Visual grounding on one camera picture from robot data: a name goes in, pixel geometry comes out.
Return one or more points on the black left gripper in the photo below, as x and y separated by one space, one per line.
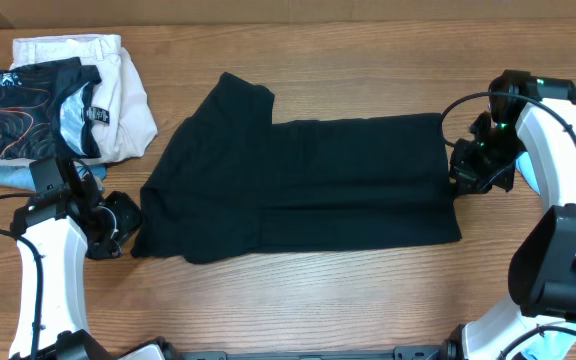
130 218

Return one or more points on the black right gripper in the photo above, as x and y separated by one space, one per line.
467 178

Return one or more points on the plain black t-shirt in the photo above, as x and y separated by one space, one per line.
232 182

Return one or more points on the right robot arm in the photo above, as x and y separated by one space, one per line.
535 116

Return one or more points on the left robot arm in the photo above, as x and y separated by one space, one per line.
58 234

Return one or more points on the beige folded trousers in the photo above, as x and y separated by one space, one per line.
131 127

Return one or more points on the blue folded jeans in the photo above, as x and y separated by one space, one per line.
16 176

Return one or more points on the black patterned folded shirt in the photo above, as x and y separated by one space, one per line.
46 111

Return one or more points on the light blue crumpled garment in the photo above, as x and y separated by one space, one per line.
542 274

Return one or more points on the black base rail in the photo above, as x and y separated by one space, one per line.
160 349

